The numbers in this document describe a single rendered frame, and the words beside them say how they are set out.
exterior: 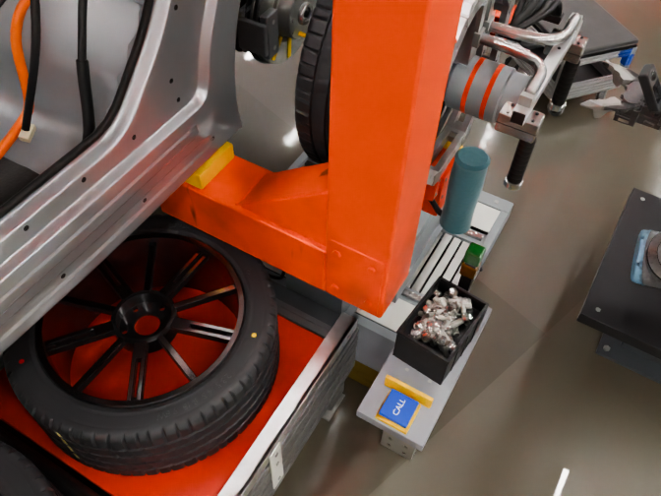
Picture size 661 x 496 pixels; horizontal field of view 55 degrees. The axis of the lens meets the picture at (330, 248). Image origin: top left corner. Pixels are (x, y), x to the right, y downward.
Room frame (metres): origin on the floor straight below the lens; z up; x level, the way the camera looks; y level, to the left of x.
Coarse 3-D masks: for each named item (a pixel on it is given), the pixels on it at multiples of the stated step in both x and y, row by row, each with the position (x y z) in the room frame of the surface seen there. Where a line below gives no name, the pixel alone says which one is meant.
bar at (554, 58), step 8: (576, 32) 1.38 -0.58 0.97; (568, 40) 1.33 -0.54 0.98; (552, 48) 1.29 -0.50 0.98; (560, 48) 1.29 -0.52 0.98; (568, 48) 1.32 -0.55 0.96; (552, 56) 1.26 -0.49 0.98; (560, 56) 1.26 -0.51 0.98; (552, 64) 1.23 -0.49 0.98; (552, 72) 1.20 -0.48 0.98; (544, 88) 1.17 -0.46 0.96; (536, 96) 1.11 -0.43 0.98; (512, 112) 1.06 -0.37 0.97; (520, 112) 1.06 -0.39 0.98; (528, 112) 1.07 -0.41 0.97; (512, 120) 1.06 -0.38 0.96; (520, 120) 1.05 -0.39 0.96
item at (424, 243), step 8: (432, 224) 1.47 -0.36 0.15; (440, 224) 1.46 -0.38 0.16; (424, 232) 1.43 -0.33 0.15; (432, 232) 1.43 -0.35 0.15; (424, 240) 1.39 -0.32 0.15; (432, 240) 1.41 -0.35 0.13; (416, 248) 1.36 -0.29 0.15; (424, 248) 1.34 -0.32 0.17; (416, 256) 1.32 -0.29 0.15; (424, 256) 1.36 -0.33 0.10; (416, 264) 1.29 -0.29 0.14; (408, 280) 1.25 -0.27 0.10; (400, 288) 1.19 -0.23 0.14
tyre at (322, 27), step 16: (320, 0) 1.27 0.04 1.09; (320, 16) 1.25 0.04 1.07; (320, 32) 1.22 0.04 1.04; (304, 48) 1.22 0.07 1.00; (320, 48) 1.21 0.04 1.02; (304, 64) 1.20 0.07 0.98; (320, 64) 1.19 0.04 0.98; (304, 80) 1.19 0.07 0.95; (320, 80) 1.17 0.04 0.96; (304, 96) 1.17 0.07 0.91; (320, 96) 1.16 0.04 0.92; (304, 112) 1.17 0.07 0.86; (320, 112) 1.15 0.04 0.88; (448, 112) 1.51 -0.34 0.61; (304, 128) 1.17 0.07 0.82; (320, 128) 1.15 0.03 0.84; (304, 144) 1.19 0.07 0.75; (320, 144) 1.16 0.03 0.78; (320, 160) 1.21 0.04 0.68
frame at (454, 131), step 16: (464, 0) 1.24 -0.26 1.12; (480, 0) 1.27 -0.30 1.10; (496, 0) 1.54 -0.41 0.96; (512, 0) 1.53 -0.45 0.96; (464, 16) 1.21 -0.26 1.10; (464, 32) 1.21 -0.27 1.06; (480, 48) 1.55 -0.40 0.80; (448, 128) 1.42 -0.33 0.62; (464, 128) 1.42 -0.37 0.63; (432, 160) 1.32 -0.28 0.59; (448, 160) 1.31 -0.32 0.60; (432, 176) 1.20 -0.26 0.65
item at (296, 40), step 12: (264, 0) 1.54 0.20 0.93; (276, 0) 1.59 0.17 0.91; (288, 0) 1.59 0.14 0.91; (300, 0) 1.61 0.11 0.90; (312, 0) 1.66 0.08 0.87; (252, 12) 1.52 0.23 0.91; (264, 12) 1.53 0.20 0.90; (288, 12) 1.57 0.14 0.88; (288, 24) 1.56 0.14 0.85; (288, 36) 1.58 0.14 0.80; (300, 36) 1.60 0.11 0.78; (264, 60) 1.55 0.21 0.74; (276, 60) 1.57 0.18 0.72
